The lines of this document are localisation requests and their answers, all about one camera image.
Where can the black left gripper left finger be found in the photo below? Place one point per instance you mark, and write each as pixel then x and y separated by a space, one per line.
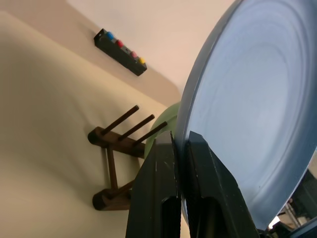
pixel 153 188

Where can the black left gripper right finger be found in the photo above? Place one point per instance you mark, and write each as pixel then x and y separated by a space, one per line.
pixel 218 198

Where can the blue plate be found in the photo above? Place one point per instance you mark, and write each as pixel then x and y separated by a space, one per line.
pixel 247 99

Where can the brown wooden dish rack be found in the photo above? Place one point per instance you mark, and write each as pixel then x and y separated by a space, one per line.
pixel 116 141

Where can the green plate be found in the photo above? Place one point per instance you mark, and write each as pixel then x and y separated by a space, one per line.
pixel 163 116

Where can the dark background equipment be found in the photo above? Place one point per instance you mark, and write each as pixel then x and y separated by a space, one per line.
pixel 304 196

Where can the black box with coloured buttons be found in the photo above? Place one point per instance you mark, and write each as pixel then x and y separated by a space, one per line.
pixel 121 53

